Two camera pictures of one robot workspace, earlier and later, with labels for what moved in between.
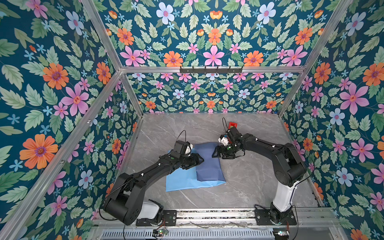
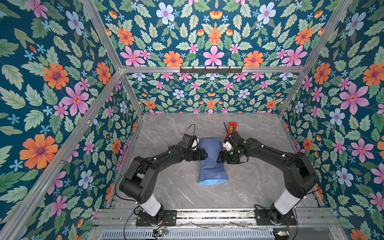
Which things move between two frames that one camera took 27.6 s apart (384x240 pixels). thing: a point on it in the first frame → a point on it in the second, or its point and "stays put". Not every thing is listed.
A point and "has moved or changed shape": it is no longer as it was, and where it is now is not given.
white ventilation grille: [250, 234] stays put
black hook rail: [211, 71] stays put
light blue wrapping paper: [209, 173] has moved or changed shape
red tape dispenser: [231, 124] stays put
